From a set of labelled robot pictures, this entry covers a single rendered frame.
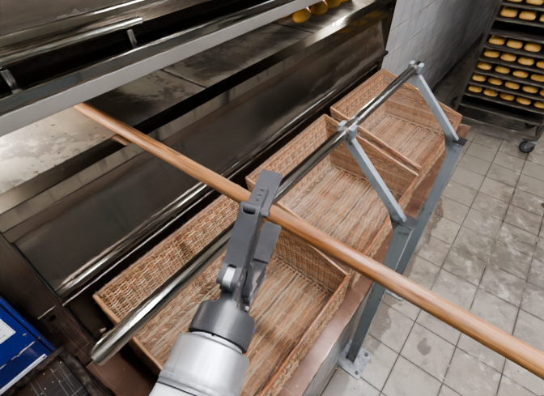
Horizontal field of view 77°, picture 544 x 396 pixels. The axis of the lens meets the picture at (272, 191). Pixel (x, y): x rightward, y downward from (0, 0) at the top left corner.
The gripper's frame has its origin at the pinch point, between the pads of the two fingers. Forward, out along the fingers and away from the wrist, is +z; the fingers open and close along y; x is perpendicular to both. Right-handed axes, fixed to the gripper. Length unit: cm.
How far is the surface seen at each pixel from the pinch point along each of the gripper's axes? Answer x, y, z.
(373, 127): 18, 90, 127
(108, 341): -16.0, 7.1, -23.5
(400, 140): 33, 88, 119
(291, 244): -2, 61, 27
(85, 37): -33.9, -15.0, 11.7
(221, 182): -12.9, 8.9, 8.3
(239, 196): -8.3, 8.8, 6.2
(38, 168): -54, 13, 2
